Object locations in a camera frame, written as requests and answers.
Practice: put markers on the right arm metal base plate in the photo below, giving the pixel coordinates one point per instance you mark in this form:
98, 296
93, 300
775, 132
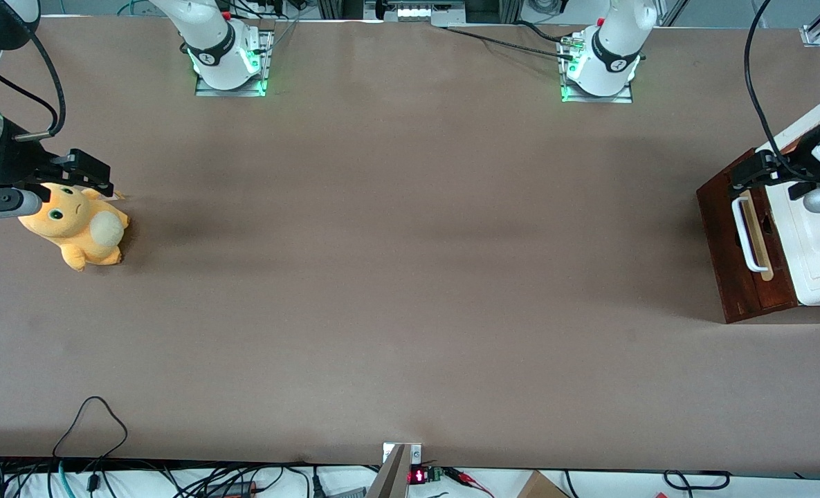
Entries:
257, 86

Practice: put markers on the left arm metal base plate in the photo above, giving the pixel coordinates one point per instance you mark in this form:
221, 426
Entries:
624, 99

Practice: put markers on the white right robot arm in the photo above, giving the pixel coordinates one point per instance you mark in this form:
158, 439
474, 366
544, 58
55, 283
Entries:
209, 34

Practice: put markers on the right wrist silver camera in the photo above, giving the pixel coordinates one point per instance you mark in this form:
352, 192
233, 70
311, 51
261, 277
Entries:
1, 204

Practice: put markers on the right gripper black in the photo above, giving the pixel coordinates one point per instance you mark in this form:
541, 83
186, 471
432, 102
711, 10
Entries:
16, 160

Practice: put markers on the black power adapter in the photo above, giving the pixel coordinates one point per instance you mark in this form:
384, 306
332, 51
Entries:
233, 490

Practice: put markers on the orange plush toy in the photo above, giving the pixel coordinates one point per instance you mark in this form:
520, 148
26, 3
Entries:
77, 225

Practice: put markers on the red LED display module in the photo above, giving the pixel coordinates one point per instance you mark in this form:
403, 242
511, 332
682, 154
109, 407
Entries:
418, 476

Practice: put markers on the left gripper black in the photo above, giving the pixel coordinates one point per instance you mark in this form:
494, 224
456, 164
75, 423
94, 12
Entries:
806, 155

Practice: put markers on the brown cardboard box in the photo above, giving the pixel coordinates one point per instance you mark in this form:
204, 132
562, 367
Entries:
540, 487

